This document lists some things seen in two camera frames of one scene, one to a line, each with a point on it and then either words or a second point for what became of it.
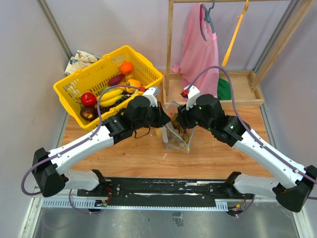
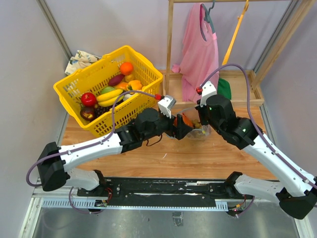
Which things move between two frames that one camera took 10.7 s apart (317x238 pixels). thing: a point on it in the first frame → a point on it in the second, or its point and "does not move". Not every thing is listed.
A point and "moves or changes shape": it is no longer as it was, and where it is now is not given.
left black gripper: (162, 118) → (181, 131)
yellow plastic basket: (70, 90) does not move
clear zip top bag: (173, 136) → (199, 133)
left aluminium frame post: (48, 14) does not move
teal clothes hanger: (208, 19) does not move
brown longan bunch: (180, 136) moves or changes shape
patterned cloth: (81, 60) does not move
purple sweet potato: (116, 80) does not move
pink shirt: (200, 52) does not move
